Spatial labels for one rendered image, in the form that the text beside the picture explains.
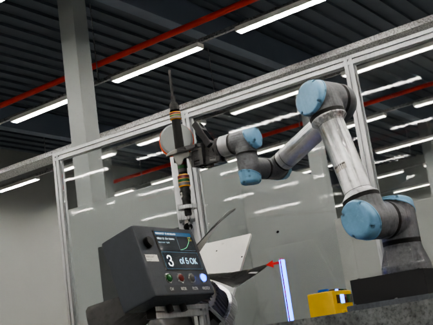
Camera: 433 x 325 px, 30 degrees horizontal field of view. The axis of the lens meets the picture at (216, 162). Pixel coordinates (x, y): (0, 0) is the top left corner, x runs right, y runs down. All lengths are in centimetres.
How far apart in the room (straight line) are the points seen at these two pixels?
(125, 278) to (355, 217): 74
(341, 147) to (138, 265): 80
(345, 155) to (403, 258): 35
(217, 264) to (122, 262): 127
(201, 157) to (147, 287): 99
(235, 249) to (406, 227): 96
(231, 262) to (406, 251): 94
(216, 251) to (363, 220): 107
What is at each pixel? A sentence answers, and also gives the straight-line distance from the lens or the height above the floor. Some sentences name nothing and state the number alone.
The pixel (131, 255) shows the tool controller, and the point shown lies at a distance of 200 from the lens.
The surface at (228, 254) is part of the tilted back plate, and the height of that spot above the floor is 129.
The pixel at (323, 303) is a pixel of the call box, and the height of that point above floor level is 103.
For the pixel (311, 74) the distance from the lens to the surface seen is 354.
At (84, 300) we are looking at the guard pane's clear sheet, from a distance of 420.
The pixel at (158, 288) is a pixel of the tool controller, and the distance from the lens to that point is 197.
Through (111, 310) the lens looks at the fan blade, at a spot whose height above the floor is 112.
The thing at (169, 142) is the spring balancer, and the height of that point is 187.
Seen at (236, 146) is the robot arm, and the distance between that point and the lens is 280.
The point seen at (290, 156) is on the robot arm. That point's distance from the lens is 280.
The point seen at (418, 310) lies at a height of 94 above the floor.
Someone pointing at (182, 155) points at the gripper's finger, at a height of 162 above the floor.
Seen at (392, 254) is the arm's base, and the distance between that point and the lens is 249.
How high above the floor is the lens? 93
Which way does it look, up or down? 13 degrees up
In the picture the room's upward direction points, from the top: 8 degrees counter-clockwise
